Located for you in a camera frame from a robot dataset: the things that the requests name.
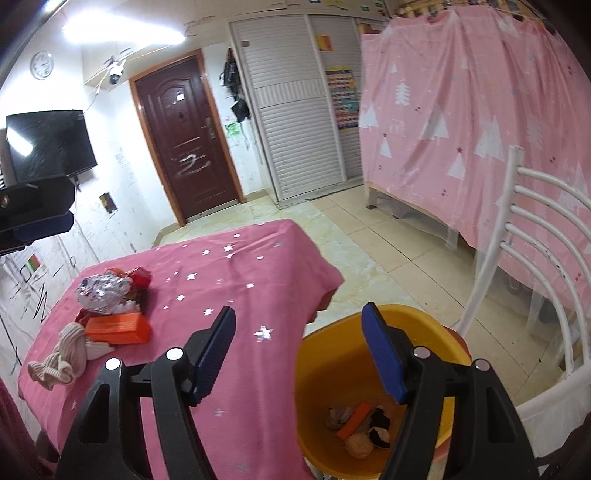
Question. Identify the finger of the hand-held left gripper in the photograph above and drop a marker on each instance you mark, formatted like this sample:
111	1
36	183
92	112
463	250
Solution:
41	198

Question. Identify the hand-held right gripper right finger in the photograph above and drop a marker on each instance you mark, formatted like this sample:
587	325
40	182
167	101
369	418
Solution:
385	355

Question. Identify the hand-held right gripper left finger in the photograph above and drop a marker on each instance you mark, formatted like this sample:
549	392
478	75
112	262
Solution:
212	350

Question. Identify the yellow plastic bin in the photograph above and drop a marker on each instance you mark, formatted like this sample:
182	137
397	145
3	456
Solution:
332	369

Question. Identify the white tissue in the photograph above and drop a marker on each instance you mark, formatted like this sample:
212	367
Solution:
127	308

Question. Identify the orange cardboard box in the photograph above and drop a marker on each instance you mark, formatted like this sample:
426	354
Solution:
117	327

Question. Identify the shiny plastic wrapper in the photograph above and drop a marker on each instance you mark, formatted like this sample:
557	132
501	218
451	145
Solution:
99	290

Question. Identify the red wrapper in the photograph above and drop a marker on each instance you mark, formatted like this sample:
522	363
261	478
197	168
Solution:
140	278

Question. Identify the beige knit cloth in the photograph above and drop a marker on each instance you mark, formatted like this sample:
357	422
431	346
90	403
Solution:
69	350

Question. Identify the pink star-print tablecloth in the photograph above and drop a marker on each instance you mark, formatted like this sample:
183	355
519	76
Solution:
231	295

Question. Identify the black nut shell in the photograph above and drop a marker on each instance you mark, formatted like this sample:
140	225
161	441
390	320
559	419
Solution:
381	417

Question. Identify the orange stool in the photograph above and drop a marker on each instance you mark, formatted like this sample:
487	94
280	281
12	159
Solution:
459	341

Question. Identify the dark broken shell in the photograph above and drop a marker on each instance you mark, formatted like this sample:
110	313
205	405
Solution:
378	438

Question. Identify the beige round ball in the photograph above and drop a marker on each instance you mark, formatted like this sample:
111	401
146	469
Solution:
359	446

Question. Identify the white metal chair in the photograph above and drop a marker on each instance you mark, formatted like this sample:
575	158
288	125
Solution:
489	249

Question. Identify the dark brown door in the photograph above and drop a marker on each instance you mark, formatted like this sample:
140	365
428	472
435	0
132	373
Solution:
184	138

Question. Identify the ceiling light tube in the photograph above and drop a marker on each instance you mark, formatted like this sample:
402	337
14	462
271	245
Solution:
120	25

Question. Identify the black hanging bag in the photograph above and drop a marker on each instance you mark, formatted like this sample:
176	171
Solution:
231	71
240	110

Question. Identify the white louvred wardrobe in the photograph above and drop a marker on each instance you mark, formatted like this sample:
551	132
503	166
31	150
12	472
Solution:
291	138

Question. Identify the pink tree-print bed curtain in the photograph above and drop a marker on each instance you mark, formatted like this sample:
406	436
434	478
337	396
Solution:
461	138

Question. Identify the colourful chart poster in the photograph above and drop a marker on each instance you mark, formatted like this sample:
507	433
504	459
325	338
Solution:
344	99

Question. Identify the orange wardrobe sticker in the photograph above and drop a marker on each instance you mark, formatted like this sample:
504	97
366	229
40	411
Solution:
324	42

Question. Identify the colourful wall sticker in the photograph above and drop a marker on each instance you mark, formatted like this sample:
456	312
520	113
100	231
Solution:
33	264

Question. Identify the black wall television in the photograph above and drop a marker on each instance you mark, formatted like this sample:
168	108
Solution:
51	143

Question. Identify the wall socket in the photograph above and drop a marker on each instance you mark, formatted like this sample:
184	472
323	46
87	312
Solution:
108	203

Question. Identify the round white wall clock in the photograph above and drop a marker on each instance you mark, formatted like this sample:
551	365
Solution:
42	64

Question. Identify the white security camera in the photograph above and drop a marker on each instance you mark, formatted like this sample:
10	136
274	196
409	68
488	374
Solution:
115	74

